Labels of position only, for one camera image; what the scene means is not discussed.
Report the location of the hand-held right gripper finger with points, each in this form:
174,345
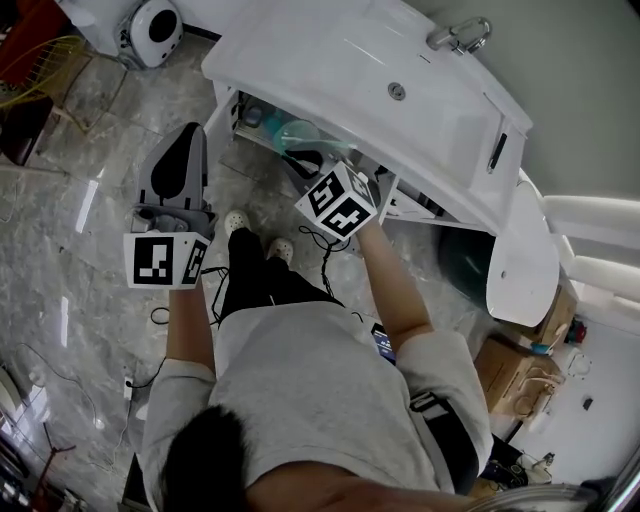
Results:
306,162

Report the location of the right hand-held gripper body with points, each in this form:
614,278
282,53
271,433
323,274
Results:
340,205

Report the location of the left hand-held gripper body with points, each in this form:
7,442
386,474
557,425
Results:
155,260

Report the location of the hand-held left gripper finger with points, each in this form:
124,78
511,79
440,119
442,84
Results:
150,185
200,170

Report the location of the clear glass cup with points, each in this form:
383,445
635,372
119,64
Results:
296,135

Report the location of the clear soap dish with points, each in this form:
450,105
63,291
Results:
254,117

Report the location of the white bathroom vanity cabinet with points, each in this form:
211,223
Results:
425,205

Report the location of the person's left forearm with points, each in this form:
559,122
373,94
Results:
190,325

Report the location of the person's right forearm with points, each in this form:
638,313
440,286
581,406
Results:
395,285

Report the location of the white vanity sink cabinet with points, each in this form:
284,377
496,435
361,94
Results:
340,65

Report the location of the person's white left shoe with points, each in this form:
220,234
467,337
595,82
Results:
236,222

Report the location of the person's white shoe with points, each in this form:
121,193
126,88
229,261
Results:
236,222
280,250

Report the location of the white cabinet drawer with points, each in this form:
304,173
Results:
415,205

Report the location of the person's white right shoe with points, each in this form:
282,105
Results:
280,250

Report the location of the person's black trousers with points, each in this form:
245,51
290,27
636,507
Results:
260,280

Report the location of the white power strip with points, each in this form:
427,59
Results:
128,387

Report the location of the black device blue screen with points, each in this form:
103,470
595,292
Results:
384,342

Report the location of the white capsule pet carrier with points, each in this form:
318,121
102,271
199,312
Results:
152,30

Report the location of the white floor-standing appliance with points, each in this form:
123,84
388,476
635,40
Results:
95,25

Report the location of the person's grey t-shirt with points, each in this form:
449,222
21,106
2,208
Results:
310,390

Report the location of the white freestanding bathtub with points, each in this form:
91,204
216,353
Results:
525,260

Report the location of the chrome faucet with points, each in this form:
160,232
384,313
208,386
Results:
457,35

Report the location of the orange sofa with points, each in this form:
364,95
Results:
30,25

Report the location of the brown cardboard box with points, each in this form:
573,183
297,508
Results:
562,312
505,375

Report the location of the small teal container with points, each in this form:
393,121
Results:
541,348

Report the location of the wooden brush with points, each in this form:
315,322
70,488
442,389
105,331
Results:
559,332

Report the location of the black waist bag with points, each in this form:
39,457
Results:
452,445

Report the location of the small red object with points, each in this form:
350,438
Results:
576,332

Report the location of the black equipment pile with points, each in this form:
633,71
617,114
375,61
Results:
510,467

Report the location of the shiny metal rim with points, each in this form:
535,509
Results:
550,497

